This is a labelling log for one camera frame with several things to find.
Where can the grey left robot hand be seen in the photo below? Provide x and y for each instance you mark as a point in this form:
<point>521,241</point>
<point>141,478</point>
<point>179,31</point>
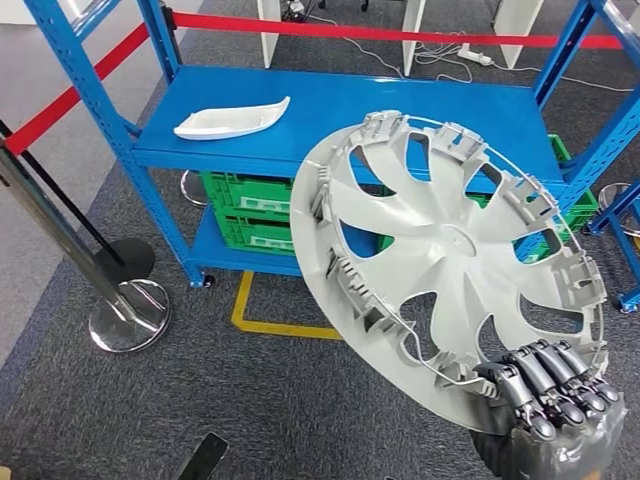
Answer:
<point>204,458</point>

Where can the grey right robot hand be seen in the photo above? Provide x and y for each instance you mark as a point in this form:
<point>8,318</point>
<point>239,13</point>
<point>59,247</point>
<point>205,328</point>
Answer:
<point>560,437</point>

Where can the silver plastic wheel hubcap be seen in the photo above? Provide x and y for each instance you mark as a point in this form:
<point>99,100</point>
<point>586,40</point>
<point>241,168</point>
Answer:
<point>440,245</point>

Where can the blue metal shelf rack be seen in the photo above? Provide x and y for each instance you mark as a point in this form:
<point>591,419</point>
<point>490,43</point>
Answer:
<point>625,258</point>
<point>324,106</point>

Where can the white plastic trim part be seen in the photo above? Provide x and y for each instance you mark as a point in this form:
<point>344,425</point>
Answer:
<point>225,124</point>

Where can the chrome barrier stanchion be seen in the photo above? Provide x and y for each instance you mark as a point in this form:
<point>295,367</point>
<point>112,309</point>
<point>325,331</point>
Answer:
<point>130,318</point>

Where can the green plastic crate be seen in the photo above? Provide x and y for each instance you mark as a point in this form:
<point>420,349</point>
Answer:
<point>240,232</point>
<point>235,189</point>
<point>583,215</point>

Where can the black barrier stanchion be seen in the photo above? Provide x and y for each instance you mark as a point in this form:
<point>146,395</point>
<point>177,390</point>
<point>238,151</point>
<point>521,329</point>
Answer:
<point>127,258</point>

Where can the chrome stanchion base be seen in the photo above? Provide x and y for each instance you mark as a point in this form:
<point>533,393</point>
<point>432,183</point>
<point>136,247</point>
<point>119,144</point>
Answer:
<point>612,199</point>

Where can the red barrier belt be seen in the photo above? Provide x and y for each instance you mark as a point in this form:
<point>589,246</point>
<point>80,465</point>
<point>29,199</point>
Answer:
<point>60,109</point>
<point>350,30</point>

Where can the white power strip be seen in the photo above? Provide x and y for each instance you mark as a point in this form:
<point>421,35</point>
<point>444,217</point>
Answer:
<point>475,55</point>

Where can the white panel desk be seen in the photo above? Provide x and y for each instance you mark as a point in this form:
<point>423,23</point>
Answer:
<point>515,33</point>
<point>270,33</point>

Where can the black-topped barrier stanchion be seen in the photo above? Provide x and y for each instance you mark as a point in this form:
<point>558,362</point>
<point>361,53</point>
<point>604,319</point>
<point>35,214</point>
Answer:
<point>167,18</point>

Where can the white low cabinet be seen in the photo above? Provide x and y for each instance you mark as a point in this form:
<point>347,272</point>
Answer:
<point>12,10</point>

